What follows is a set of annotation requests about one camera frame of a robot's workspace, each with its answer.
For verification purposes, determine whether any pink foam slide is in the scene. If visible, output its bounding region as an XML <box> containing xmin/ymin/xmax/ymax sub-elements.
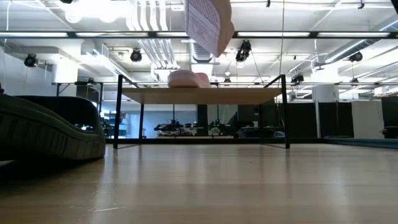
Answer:
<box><xmin>184</xmin><ymin>0</ymin><xmax>236</xmax><ymax>58</ymax></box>
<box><xmin>167</xmin><ymin>70</ymin><xmax>213</xmax><ymax>89</ymax></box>

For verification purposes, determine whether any black foam slide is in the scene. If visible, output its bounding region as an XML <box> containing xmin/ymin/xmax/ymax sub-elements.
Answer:
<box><xmin>0</xmin><ymin>94</ymin><xmax>107</xmax><ymax>161</ymax></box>

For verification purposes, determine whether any black ceiling spotlight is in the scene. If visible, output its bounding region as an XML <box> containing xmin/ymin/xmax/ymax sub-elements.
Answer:
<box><xmin>235</xmin><ymin>39</ymin><xmax>252</xmax><ymax>63</ymax></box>
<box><xmin>348</xmin><ymin>51</ymin><xmax>364</xmax><ymax>63</ymax></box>
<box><xmin>24</xmin><ymin>53</ymin><xmax>39</xmax><ymax>68</ymax></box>
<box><xmin>129</xmin><ymin>49</ymin><xmax>143</xmax><ymax>63</ymax></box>
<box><xmin>290</xmin><ymin>73</ymin><xmax>305</xmax><ymax>85</ymax></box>

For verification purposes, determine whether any black overhead light bar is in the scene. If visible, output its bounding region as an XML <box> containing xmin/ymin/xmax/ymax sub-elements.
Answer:
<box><xmin>0</xmin><ymin>30</ymin><xmax>398</xmax><ymax>40</ymax></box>

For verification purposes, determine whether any white room pillar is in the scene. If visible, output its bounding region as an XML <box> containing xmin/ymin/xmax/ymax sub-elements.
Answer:
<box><xmin>313</xmin><ymin>85</ymin><xmax>340</xmax><ymax>139</ymax></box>

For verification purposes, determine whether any black frame wooden shelf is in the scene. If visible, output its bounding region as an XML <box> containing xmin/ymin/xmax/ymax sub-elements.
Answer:
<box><xmin>112</xmin><ymin>73</ymin><xmax>291</xmax><ymax>150</ymax></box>

